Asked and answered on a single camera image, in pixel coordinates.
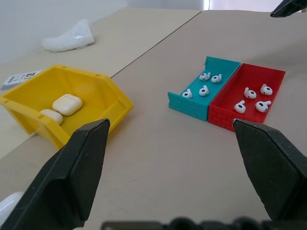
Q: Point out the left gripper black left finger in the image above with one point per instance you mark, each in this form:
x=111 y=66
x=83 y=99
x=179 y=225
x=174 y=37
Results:
x=60 y=182

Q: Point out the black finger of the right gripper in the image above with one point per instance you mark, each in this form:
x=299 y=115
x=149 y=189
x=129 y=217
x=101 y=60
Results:
x=290 y=8

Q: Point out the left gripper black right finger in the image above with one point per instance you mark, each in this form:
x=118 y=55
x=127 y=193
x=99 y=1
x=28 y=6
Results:
x=275 y=167

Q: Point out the white earbud charging case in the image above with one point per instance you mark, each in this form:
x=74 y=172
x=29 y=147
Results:
x=7 y=203
x=53 y=116

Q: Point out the white charging case with seam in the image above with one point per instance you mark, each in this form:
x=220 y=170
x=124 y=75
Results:
x=67 y=104

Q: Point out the yellow plastic bin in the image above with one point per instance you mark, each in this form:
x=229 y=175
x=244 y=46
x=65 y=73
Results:
x=98 y=91

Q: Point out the white earbud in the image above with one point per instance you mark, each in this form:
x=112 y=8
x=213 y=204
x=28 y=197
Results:
x=187 y=94
x=216 y=79
x=266 y=90
x=262 y=106
x=239 y=107
x=250 y=93
x=204 y=76
x=203 y=91

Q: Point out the red brick-pattern tray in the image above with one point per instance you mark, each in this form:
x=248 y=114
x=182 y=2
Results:
x=259 y=74

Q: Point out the teal brick-pattern tray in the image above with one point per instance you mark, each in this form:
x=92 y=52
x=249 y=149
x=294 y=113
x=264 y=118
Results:
x=224 y=68

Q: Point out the white printed label card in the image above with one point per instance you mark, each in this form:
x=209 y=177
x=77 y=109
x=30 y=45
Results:
x=16 y=79

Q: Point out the white plastic-wrapped object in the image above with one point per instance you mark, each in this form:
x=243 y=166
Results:
x=69 y=38

